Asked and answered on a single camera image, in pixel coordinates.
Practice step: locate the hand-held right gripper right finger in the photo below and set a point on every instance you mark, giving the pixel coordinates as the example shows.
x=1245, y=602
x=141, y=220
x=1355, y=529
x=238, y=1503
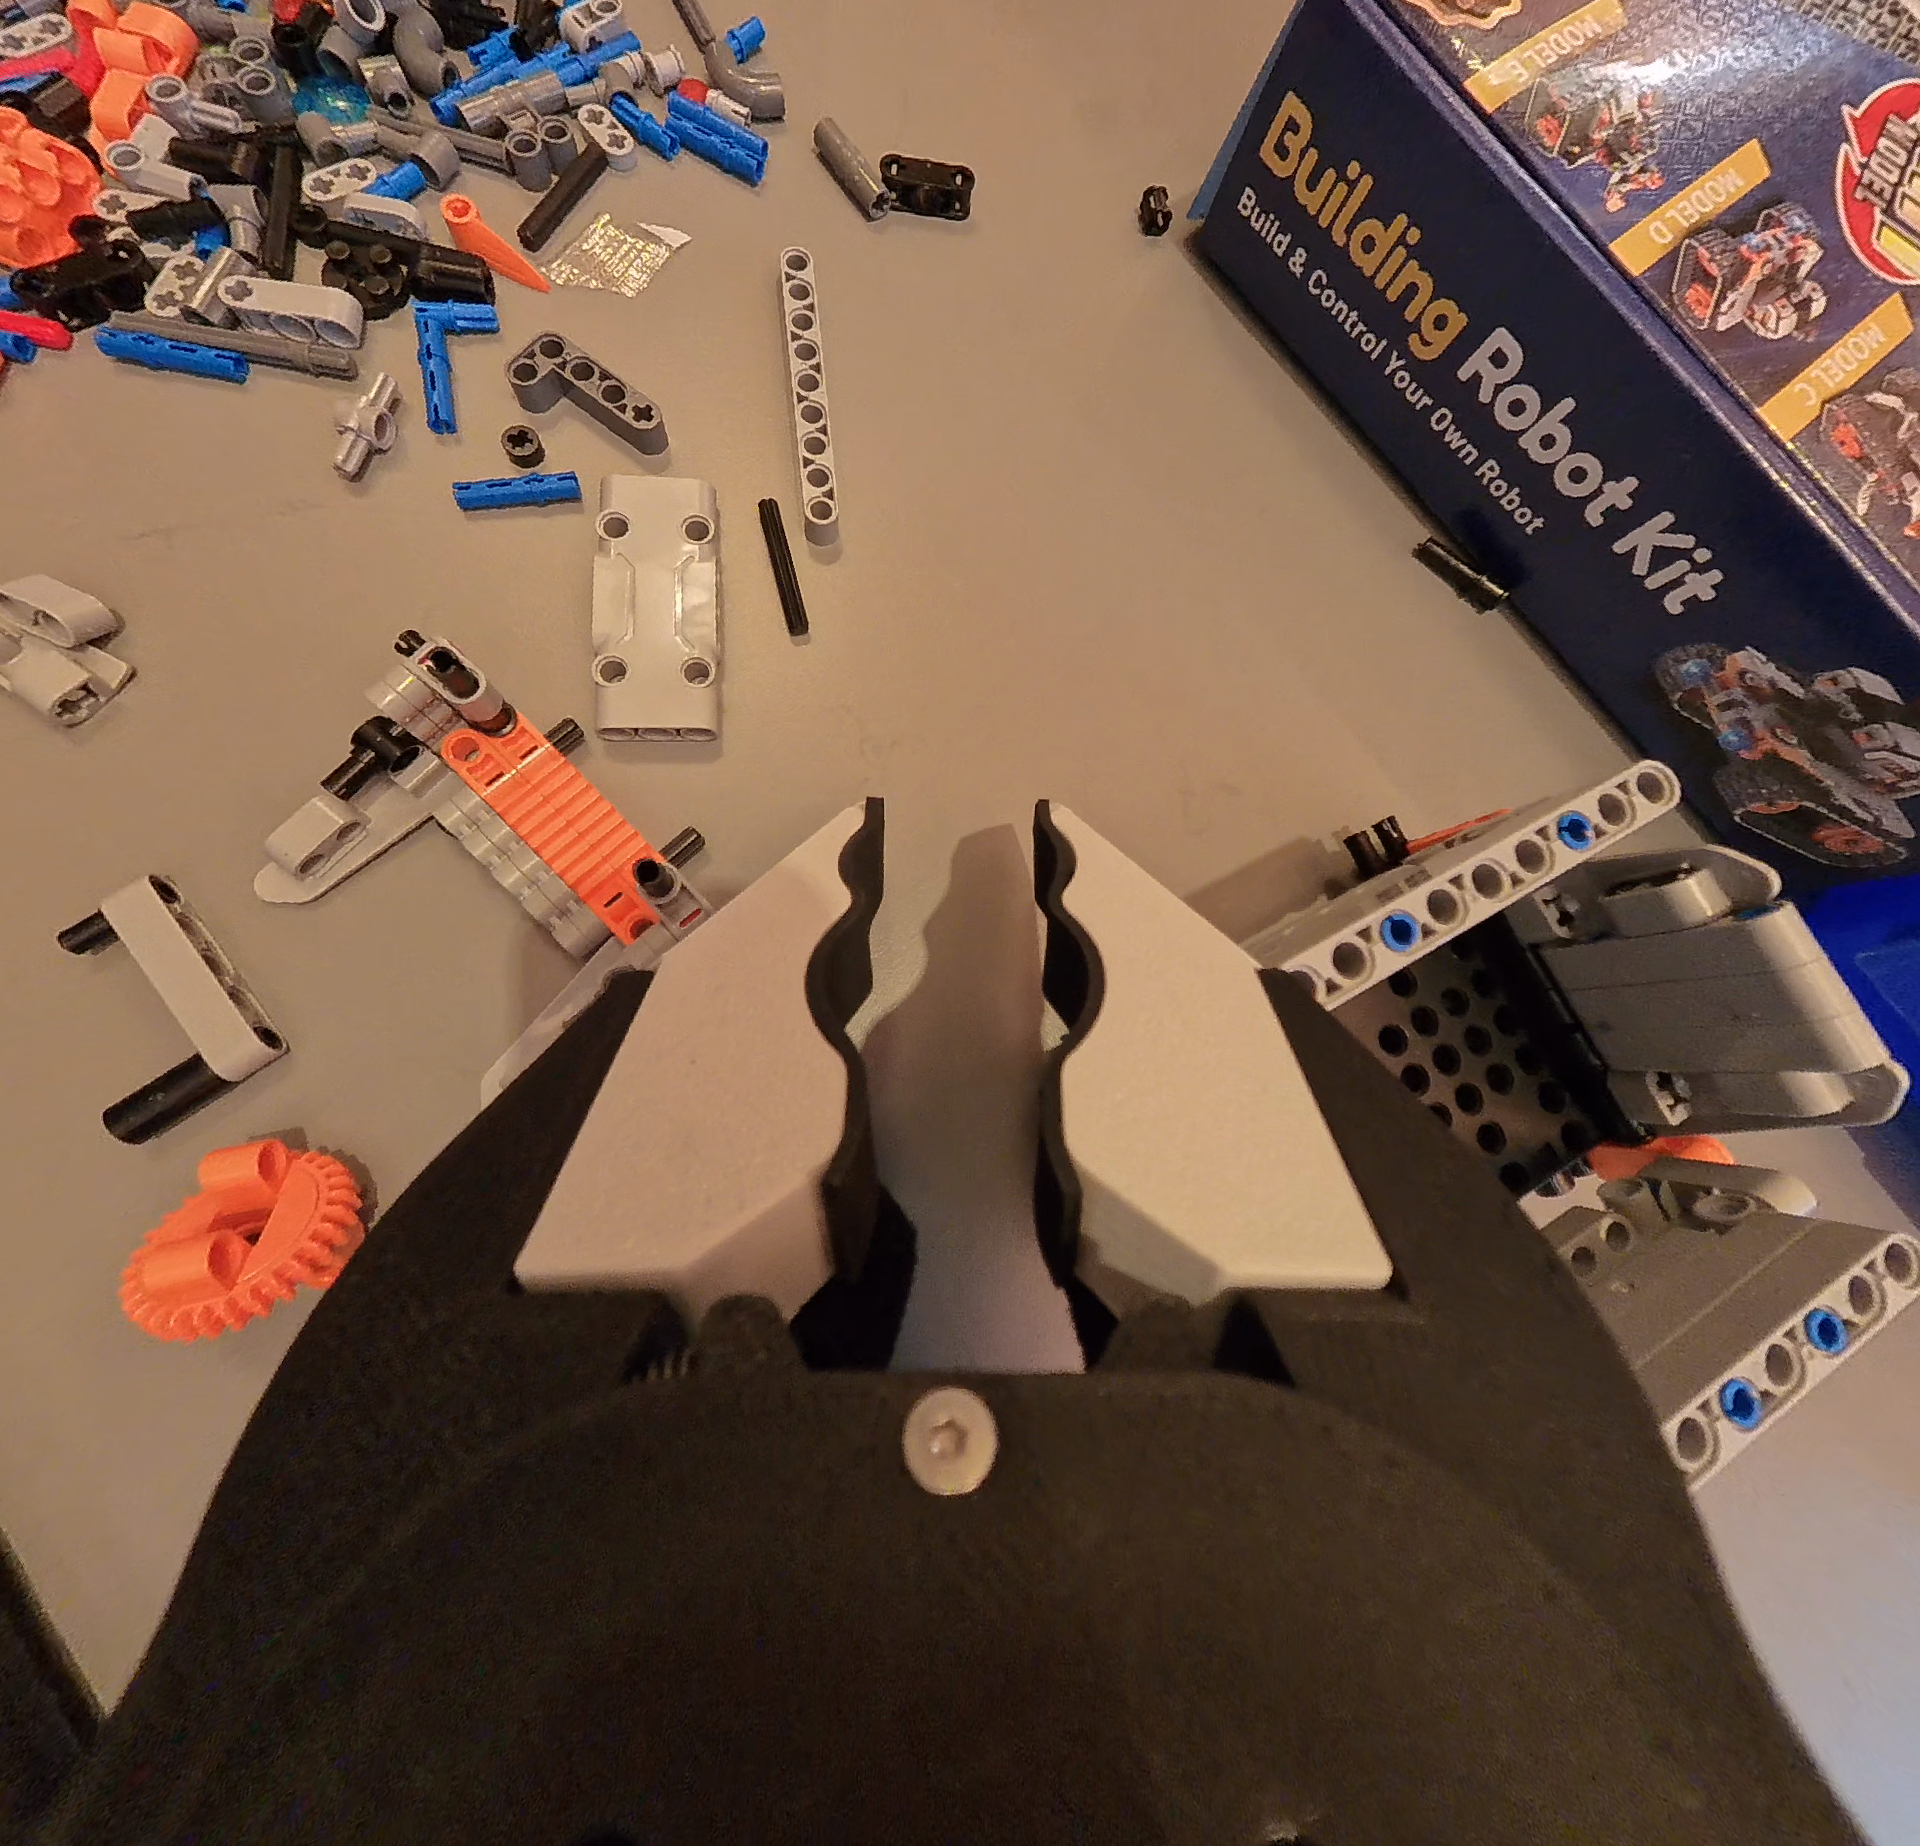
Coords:
x=1216, y=1125

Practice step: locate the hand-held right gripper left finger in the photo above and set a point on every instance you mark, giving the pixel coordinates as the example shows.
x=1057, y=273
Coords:
x=691, y=1125

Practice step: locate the orange gear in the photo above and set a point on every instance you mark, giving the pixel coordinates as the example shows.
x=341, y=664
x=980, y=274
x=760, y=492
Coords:
x=240, y=1246

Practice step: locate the long grey holed beam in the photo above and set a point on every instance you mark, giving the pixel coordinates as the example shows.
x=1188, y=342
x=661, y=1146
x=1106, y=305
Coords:
x=809, y=399

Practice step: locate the pile of building pieces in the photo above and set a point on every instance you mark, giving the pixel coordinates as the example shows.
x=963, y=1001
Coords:
x=286, y=120

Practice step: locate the orange grey tread assembly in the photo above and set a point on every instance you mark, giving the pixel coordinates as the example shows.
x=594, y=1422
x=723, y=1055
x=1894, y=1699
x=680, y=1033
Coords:
x=541, y=811

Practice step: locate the partly built robot model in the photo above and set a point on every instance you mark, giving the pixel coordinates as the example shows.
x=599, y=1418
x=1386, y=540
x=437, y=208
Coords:
x=1620, y=1005

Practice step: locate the grey rectangular panel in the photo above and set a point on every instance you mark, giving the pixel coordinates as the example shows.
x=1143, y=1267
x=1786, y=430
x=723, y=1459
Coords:
x=657, y=609

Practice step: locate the grey crank beam black pins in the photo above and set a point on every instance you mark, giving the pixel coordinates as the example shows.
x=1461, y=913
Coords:
x=186, y=984

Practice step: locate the black axle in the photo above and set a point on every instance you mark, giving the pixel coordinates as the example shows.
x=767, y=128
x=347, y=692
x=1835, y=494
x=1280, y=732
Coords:
x=783, y=569

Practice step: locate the short black pin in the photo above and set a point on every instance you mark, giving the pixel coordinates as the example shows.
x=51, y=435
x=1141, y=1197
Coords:
x=1461, y=575

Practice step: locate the blue pin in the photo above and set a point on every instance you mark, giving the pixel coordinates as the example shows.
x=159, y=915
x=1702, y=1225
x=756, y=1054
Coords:
x=517, y=490

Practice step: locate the blue plastic bin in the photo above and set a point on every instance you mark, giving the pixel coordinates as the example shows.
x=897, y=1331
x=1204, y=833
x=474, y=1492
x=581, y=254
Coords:
x=1867, y=975

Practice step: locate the dark grey angled beam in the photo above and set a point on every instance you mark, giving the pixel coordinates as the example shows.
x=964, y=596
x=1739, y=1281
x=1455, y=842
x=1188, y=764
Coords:
x=585, y=390

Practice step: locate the light grey axle connector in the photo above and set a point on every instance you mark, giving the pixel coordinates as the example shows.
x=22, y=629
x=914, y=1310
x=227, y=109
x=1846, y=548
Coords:
x=367, y=428

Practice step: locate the grey beam assembly orange end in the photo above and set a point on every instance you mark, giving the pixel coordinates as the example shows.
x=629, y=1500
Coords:
x=60, y=645

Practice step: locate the small clear plastic piece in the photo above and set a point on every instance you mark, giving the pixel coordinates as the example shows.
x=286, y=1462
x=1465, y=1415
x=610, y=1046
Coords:
x=615, y=251

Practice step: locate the small black piece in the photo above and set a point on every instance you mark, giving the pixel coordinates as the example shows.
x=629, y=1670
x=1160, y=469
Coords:
x=1158, y=211

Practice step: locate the blue robot kit box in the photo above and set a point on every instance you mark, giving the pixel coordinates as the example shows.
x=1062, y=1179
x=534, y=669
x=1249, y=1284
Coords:
x=1620, y=300

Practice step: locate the dark grey tube connector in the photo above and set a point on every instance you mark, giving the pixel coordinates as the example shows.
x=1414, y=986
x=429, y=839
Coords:
x=851, y=170

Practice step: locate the black angled connector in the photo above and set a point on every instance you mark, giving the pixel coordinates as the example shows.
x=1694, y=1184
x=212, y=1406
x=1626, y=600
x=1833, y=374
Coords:
x=927, y=185

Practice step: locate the dark grey axle rod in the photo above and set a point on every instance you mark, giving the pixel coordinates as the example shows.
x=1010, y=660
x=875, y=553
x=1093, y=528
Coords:
x=681, y=1

